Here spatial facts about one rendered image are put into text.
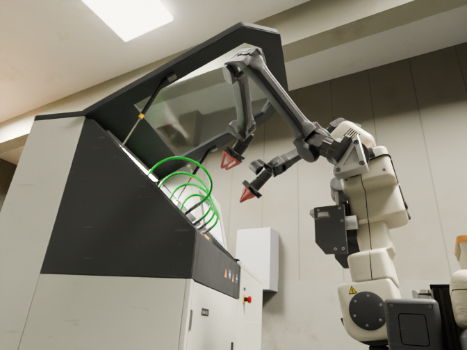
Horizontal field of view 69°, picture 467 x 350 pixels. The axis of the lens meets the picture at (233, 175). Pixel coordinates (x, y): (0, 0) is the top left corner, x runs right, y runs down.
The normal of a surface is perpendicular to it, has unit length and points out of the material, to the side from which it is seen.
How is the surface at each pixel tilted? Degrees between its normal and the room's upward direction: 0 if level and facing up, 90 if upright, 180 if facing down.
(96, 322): 90
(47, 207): 90
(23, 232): 90
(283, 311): 90
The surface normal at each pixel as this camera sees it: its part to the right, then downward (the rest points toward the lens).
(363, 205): -0.48, -0.39
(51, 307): -0.23, -0.42
